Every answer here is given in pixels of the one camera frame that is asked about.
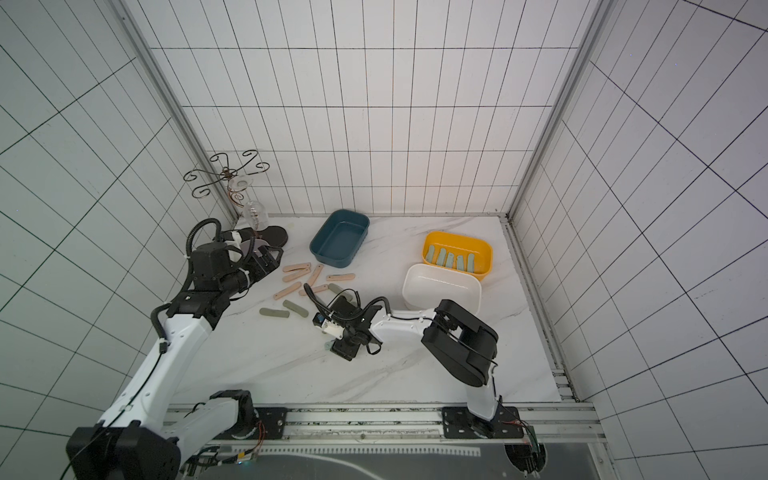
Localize dark teal storage box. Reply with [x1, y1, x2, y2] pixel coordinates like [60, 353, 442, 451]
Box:
[309, 209, 370, 269]

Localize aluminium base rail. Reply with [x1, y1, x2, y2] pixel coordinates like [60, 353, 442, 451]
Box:
[155, 403, 607, 448]

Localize white storage box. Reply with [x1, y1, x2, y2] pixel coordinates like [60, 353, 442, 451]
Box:
[402, 264, 482, 315]

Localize metal scroll cup rack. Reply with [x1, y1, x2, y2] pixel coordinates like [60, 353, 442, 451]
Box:
[183, 149, 289, 248]

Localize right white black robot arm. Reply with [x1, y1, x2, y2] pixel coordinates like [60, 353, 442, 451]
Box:
[312, 294, 499, 435]

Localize clear glass on rack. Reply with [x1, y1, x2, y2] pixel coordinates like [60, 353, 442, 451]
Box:
[243, 200, 270, 232]

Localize yellow storage box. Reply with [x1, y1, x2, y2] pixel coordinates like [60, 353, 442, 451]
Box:
[422, 231, 493, 281]

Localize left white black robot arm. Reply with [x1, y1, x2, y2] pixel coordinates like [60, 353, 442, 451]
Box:
[64, 225, 283, 479]

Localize olive green folding knife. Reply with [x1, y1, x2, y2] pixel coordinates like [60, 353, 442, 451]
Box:
[259, 308, 290, 318]
[282, 300, 309, 318]
[328, 283, 355, 301]

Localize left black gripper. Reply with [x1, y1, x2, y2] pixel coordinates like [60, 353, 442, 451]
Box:
[221, 245, 285, 295]

